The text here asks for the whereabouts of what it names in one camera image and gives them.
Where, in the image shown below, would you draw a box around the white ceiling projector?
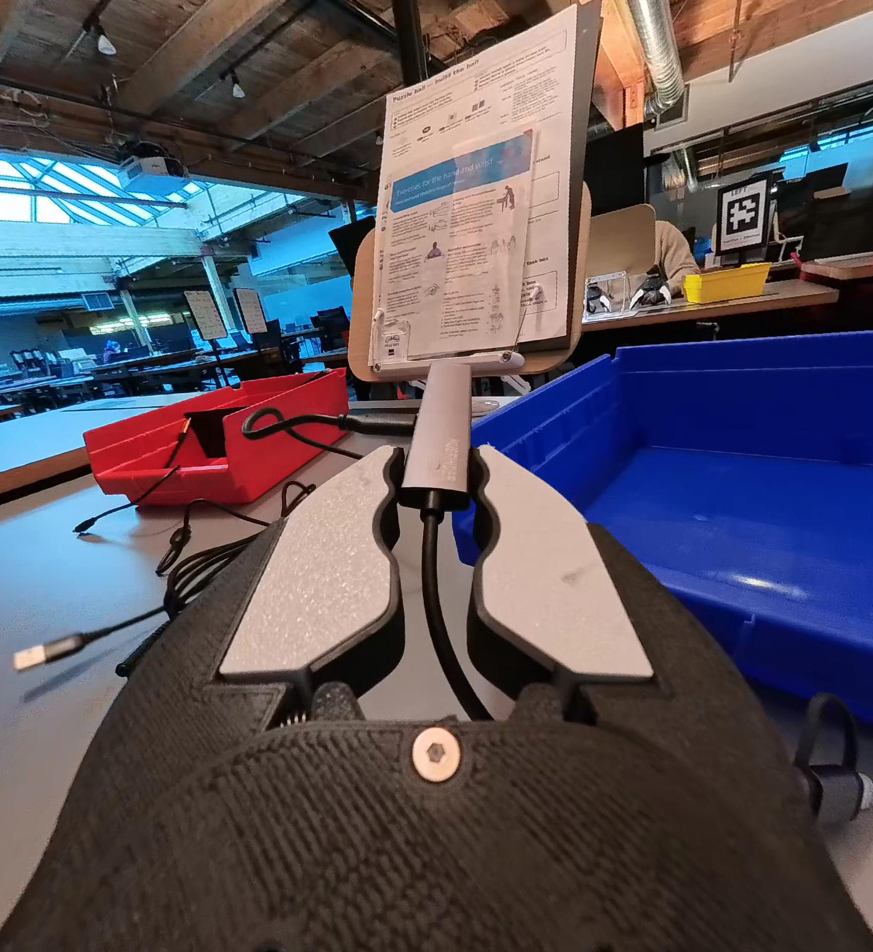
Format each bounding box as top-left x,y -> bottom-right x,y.
120,155 -> 188,196

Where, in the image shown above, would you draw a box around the black cable with silver plug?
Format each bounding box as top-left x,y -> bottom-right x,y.
12,479 -> 318,679

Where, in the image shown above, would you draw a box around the wooden document stand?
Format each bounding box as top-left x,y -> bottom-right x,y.
347,0 -> 605,417

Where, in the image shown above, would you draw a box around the grey USB hub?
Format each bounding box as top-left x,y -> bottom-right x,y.
398,362 -> 475,510

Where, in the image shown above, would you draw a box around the yellow plastic bin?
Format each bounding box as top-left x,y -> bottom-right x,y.
684,262 -> 772,304

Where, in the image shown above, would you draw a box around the white table with brown edge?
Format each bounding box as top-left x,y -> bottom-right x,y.
0,393 -> 207,510

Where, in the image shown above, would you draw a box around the black and white marker sign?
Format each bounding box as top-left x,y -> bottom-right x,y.
715,177 -> 772,265

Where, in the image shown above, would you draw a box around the silver ventilation duct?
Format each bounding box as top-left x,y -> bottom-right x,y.
626,0 -> 698,202

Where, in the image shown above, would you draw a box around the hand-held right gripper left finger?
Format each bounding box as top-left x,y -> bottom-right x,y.
217,445 -> 408,700

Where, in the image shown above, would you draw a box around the black pole with disc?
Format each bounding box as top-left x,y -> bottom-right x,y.
392,0 -> 429,84

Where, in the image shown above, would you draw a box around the black hub cable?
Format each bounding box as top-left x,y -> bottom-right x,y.
420,508 -> 493,721

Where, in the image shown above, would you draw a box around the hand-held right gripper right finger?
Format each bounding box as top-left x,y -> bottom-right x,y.
468,442 -> 655,700

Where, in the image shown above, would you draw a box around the blue-headed leaflet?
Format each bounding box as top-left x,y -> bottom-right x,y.
377,130 -> 538,358

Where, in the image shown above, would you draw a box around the black cable with orange plug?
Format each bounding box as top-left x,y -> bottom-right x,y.
73,418 -> 192,535

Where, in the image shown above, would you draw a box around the blue plastic bin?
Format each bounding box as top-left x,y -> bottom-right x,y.
451,327 -> 873,737

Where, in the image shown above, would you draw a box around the wooden table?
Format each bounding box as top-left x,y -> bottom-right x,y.
800,253 -> 873,282
581,279 -> 841,330

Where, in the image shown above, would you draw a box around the red plastic bin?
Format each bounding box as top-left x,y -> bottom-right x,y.
83,368 -> 350,508

